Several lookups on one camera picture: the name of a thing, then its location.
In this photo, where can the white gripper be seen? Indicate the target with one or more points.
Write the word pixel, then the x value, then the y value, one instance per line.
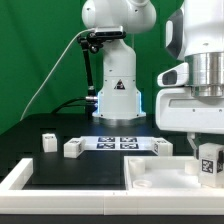
pixel 178 110

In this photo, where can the white square tabletop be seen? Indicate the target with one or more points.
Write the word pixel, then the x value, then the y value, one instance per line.
pixel 159 172

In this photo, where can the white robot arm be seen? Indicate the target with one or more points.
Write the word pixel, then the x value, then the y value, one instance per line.
pixel 194 34

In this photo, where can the fiducial marker sheet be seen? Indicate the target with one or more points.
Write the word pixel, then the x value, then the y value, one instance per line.
pixel 135 143

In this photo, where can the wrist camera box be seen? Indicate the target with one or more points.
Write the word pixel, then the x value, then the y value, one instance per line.
pixel 174 77

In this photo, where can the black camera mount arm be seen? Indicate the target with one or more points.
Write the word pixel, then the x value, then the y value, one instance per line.
pixel 85 46

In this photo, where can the front camera on mount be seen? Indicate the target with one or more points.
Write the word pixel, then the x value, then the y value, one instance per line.
pixel 114 32

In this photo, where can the white U-shaped fence frame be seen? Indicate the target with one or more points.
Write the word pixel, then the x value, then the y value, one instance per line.
pixel 15 199

